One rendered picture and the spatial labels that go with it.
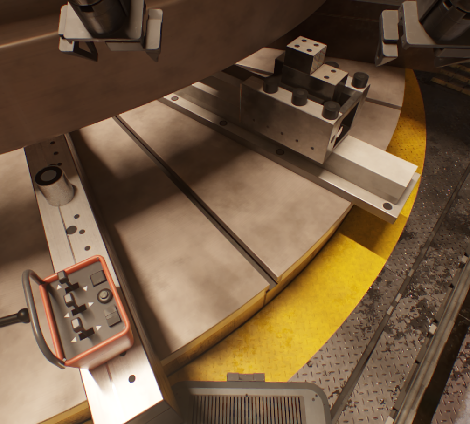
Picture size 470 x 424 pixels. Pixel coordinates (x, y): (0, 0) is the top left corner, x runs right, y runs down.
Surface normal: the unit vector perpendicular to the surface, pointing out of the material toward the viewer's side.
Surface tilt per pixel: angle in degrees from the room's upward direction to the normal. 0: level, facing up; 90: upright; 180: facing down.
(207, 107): 90
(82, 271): 0
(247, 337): 0
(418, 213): 0
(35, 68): 90
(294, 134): 90
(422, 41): 30
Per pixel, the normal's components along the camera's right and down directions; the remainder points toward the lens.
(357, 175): -0.58, 0.36
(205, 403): 0.01, -0.65
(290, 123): -0.61, 0.60
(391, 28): 0.00, -0.18
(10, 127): 0.50, 0.67
